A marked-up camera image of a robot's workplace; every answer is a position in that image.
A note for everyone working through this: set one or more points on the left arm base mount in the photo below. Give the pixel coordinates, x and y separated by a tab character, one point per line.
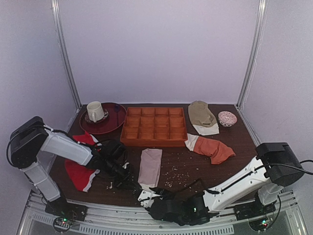
67	214

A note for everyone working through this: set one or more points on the dark saucer plate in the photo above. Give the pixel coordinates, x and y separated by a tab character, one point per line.
106	115

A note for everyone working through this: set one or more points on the pink patterned small bowl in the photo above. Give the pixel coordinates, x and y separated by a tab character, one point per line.
227	119

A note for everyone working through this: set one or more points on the red underwear white trim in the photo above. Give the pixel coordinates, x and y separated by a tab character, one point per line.
81	176

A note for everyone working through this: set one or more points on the khaki underwear cream waistband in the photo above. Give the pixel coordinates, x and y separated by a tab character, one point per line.
202	119

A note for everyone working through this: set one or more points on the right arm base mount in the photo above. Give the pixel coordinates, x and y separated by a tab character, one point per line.
260	218

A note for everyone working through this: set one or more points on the aluminium frame post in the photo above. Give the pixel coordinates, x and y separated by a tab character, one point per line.
62	44
256	42

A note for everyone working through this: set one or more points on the cream ceramic mug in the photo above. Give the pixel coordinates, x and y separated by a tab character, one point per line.
95	111

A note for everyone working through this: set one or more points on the orange underwear white waistband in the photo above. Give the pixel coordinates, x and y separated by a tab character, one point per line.
217	151

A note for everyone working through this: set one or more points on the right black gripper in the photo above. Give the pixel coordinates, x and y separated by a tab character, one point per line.
151	203

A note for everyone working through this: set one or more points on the mauve underwear white waistband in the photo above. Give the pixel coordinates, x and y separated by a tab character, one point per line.
150	166

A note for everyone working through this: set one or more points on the dark red bowl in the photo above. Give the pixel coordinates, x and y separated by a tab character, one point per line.
115	119

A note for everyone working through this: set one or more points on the left aluminium frame post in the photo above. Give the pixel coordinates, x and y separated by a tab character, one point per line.
62	44

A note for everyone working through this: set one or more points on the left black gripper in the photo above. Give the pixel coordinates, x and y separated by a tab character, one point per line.
124	179

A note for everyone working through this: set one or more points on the right aluminium frame post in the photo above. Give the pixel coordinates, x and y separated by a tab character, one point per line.
256	42

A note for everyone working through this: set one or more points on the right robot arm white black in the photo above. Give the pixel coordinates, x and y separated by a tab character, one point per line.
273	168

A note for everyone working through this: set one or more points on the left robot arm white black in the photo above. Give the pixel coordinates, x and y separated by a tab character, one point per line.
34	136

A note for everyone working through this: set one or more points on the orange wooden compartment tray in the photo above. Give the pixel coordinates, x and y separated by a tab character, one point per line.
154	127

